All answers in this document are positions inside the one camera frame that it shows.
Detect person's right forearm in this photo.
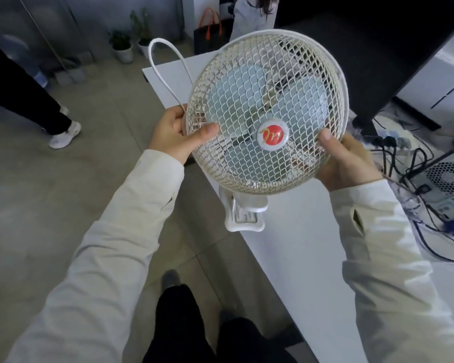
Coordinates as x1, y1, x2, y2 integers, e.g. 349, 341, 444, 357
329, 179, 454, 363

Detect white clip-on mesh fan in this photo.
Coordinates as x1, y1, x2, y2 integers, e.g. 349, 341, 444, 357
182, 29, 351, 233

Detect black bag with orange handles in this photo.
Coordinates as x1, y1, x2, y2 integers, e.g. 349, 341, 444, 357
194, 8, 234, 55

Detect grey desktop computer case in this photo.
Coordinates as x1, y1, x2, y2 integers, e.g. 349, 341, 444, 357
412, 151, 454, 223

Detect potted plant in white pot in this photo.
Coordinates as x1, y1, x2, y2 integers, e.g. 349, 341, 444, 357
108, 29, 134, 64
130, 8, 154, 59

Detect person's left forearm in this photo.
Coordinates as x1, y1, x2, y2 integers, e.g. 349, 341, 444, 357
4, 149, 185, 363

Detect white cabinet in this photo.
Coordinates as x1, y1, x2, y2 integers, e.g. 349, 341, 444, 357
395, 32, 454, 129

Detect white fan power cord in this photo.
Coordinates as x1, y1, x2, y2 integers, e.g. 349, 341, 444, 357
148, 38, 196, 108

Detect person's black trousers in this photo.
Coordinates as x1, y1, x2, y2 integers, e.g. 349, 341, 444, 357
143, 284, 299, 363

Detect person's grey shoe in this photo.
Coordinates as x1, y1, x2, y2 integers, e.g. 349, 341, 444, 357
161, 270, 181, 290

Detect black monitor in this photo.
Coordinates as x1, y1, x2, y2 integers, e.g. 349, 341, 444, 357
274, 0, 454, 136

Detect clear water jug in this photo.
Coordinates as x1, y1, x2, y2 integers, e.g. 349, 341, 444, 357
2, 34, 50, 89

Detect person's right hand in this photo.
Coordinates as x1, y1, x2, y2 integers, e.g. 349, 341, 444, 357
316, 128, 383, 192

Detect person's left hand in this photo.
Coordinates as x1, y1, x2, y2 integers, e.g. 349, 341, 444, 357
148, 104, 220, 165

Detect mop with thin handle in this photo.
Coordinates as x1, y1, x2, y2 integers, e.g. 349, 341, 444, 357
22, 0, 86, 85

